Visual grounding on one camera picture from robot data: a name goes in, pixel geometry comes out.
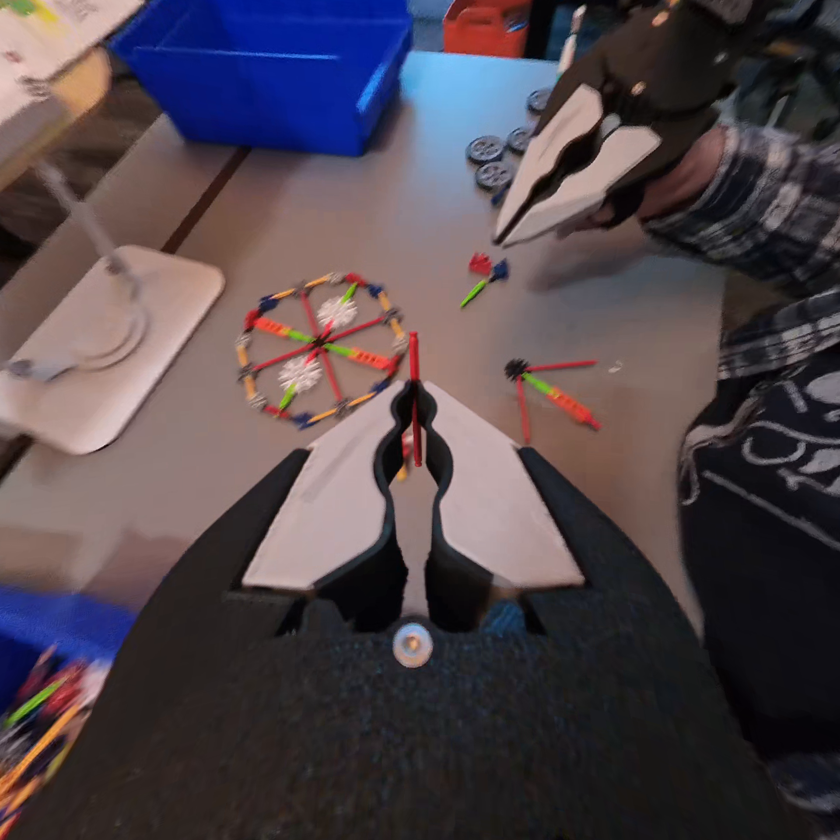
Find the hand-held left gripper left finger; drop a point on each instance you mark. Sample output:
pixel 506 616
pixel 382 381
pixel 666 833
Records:
pixel 321 518

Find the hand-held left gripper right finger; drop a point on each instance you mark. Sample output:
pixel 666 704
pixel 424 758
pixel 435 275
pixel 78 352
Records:
pixel 505 518

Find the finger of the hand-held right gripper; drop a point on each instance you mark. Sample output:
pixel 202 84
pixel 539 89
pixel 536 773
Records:
pixel 564 131
pixel 610 170

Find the red yellow toy block assembly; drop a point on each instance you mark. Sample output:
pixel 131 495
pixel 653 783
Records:
pixel 403 459

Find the small red toy rod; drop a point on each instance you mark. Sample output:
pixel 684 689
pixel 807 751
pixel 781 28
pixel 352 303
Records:
pixel 592 422

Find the orange connector with green rod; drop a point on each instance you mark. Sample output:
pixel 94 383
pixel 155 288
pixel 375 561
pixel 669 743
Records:
pixel 558 397

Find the blue plastic bin with tag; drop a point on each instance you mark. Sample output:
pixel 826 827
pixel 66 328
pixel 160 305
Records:
pixel 59 617

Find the pile of colourful toy pieces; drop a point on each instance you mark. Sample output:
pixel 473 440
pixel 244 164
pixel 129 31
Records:
pixel 39 722

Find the person's right forearm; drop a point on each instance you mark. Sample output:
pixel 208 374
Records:
pixel 774 210

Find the person's right hand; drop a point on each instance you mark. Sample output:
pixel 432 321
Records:
pixel 689 177

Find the orange storage box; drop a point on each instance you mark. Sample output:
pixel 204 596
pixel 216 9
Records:
pixel 485 33

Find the red toy connector piece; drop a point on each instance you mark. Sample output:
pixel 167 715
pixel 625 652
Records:
pixel 480 264

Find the colourful toy wheel construction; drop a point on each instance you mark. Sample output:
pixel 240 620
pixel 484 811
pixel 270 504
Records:
pixel 319 341

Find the short green toy rod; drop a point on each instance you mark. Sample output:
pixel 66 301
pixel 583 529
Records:
pixel 474 293

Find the plain blue plastic bin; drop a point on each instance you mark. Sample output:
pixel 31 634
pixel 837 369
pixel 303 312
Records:
pixel 262 79

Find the white paper sheet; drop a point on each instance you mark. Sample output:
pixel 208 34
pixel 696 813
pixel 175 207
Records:
pixel 39 33

